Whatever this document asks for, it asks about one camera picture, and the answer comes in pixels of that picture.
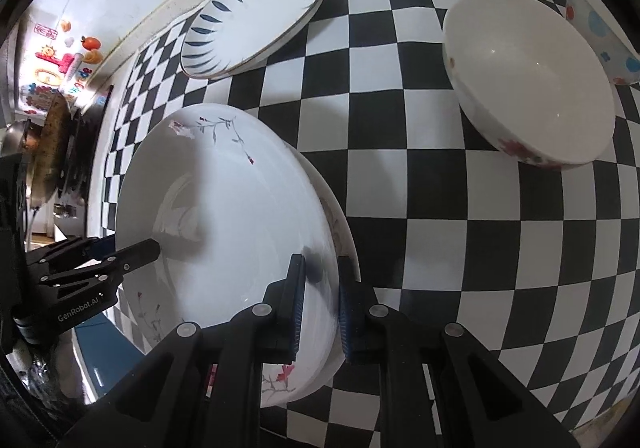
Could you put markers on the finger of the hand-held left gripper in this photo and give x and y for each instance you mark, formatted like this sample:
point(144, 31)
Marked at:
point(137, 254)
point(70, 250)

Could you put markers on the white floral deep plate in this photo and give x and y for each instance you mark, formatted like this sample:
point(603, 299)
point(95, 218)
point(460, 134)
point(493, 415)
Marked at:
point(235, 208)
point(340, 228)

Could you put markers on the leaf pattern white plate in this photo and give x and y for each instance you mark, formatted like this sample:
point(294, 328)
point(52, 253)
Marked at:
point(250, 22)

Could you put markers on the cluster of colourful wall stickers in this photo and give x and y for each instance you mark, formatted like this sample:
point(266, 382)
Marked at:
point(55, 62)

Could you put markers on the black white checkered tablecloth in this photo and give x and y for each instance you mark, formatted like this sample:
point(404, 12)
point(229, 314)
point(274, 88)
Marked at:
point(400, 167)

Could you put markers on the white red floral bowl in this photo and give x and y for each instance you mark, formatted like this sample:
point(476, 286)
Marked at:
point(530, 72)

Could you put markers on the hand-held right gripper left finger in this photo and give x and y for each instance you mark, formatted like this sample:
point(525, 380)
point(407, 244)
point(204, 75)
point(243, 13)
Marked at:
point(298, 308)

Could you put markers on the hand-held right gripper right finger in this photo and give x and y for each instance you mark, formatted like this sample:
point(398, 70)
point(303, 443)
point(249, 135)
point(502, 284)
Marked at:
point(348, 323)

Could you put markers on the blue polka dot bowl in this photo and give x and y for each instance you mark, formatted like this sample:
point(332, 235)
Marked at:
point(607, 37)

